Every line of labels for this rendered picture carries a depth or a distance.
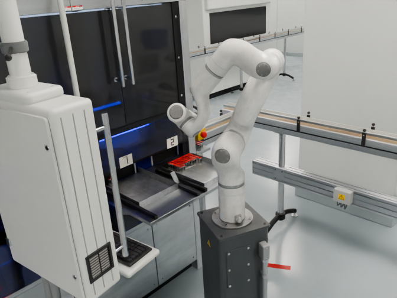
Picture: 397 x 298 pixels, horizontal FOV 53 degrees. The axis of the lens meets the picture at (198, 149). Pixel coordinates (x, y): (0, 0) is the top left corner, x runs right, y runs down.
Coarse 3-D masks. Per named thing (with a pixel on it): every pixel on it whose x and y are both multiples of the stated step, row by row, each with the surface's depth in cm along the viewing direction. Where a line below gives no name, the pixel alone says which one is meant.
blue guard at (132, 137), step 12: (168, 120) 232; (132, 132) 215; (144, 132) 221; (156, 132) 227; (168, 132) 234; (180, 132) 241; (120, 144) 210; (132, 144) 216; (144, 144) 222; (156, 144) 229; (120, 156) 212; (132, 156) 218; (144, 156) 224; (108, 168) 208
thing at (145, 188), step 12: (120, 180) 225; (132, 180) 224; (144, 180) 223; (156, 180) 222; (168, 180) 215; (120, 192) 205; (132, 192) 211; (144, 192) 210; (156, 192) 209; (168, 192) 207; (144, 204) 197
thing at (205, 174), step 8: (208, 160) 240; (192, 168) 235; (200, 168) 234; (208, 168) 234; (184, 176) 219; (192, 176) 225; (200, 176) 224; (208, 176) 223; (216, 176) 215; (200, 184) 211; (208, 184) 211
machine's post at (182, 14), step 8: (184, 0) 220; (184, 8) 221; (184, 16) 223; (184, 24) 224; (184, 32) 225; (184, 40) 227; (184, 48) 228; (184, 56) 229; (184, 64) 231; (184, 72) 232; (184, 80) 234; (184, 88) 236; (184, 96) 238; (192, 96) 241; (192, 104) 243; (184, 144) 252; (192, 144) 251; (184, 152) 254; (192, 152) 253; (200, 240) 279; (200, 248) 282; (200, 256) 284; (192, 264) 288; (200, 264) 286
